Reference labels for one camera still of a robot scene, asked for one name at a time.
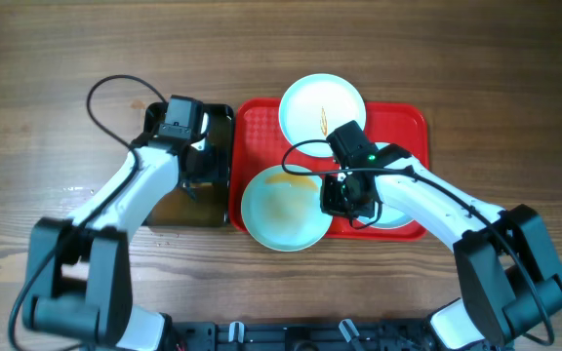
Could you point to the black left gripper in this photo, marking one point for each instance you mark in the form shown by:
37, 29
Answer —
210, 169

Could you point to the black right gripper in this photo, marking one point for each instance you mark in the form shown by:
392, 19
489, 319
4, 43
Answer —
330, 204

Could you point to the pale plate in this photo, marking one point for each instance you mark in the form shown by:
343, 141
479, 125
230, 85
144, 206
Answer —
390, 219

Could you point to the plate with brown smear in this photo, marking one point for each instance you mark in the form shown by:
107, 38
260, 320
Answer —
280, 208

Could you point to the plate with ketchup streak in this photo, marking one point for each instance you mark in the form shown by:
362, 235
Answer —
315, 105

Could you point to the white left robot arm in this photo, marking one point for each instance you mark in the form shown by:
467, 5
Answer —
78, 281

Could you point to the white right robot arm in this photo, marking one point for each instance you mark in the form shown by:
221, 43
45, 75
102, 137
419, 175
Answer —
509, 271

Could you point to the black water basin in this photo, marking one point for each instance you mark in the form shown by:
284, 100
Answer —
209, 205

